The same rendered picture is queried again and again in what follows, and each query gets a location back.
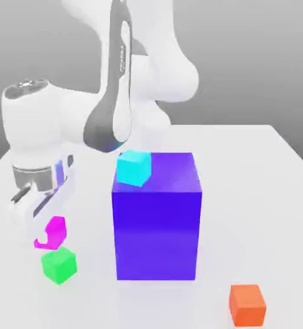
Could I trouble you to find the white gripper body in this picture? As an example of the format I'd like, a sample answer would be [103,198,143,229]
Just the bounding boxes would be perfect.
[8,167,76,241]

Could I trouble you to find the small magenta cube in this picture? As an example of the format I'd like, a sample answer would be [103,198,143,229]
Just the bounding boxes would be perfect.
[33,216,68,251]

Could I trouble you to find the small green cube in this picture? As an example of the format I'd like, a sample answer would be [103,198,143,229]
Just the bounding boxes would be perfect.
[41,246,78,285]

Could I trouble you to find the small cyan cube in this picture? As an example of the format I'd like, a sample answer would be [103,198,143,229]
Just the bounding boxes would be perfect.
[116,150,152,188]

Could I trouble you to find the small orange cube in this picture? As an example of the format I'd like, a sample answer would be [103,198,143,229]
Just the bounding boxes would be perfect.
[228,284,267,328]

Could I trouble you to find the large blue box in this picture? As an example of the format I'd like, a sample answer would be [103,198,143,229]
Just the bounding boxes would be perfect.
[111,152,203,281]

